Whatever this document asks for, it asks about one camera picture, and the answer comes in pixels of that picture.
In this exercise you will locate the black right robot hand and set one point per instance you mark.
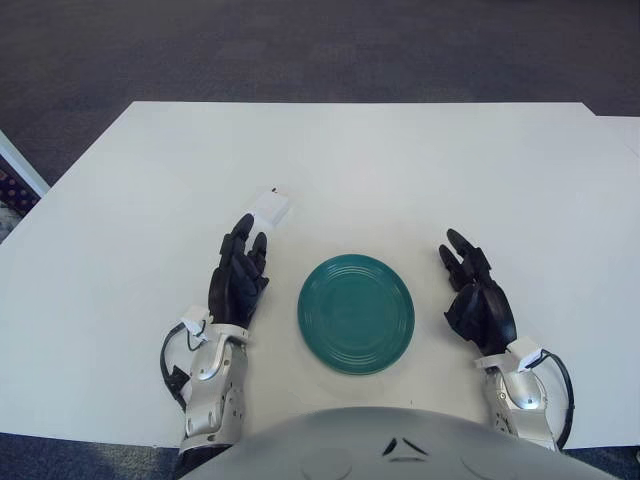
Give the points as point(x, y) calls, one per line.
point(480, 305)

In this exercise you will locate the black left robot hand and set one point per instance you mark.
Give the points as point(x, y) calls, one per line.
point(237, 285)

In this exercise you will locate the white square charger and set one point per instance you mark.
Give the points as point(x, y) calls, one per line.
point(272, 206)

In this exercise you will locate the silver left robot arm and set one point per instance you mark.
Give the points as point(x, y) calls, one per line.
point(212, 380)

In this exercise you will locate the green round plate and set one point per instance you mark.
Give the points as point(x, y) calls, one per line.
point(357, 314)

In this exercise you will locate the grey robot torso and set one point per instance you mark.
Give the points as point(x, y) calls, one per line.
point(350, 445)

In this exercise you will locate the blue patterned rug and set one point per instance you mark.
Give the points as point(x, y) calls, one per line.
point(12, 200)

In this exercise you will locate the white shelf board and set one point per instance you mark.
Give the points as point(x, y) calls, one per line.
point(25, 165)

